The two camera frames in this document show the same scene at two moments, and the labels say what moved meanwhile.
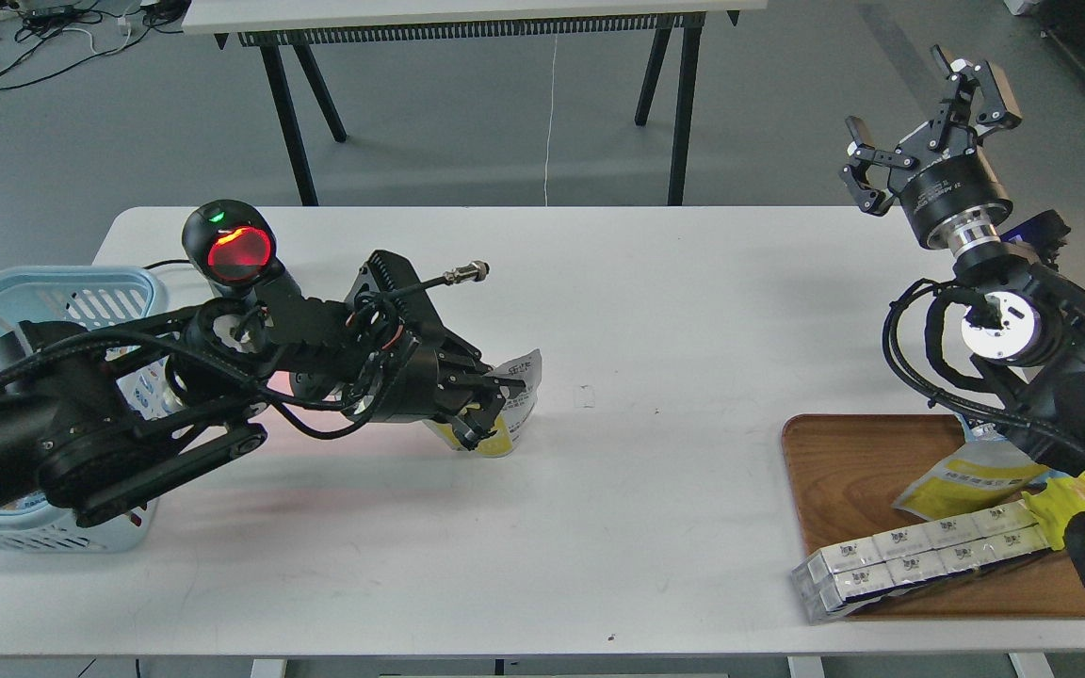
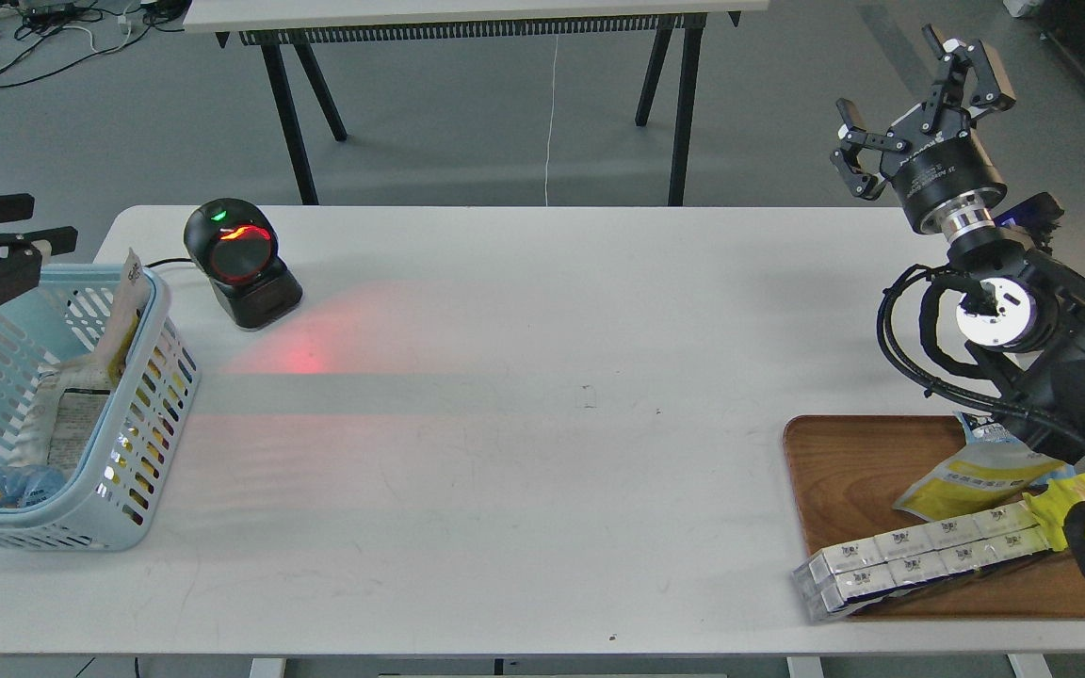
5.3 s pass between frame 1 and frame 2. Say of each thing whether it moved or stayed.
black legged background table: stayed
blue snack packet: stayed
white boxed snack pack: stayed
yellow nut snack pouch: moved
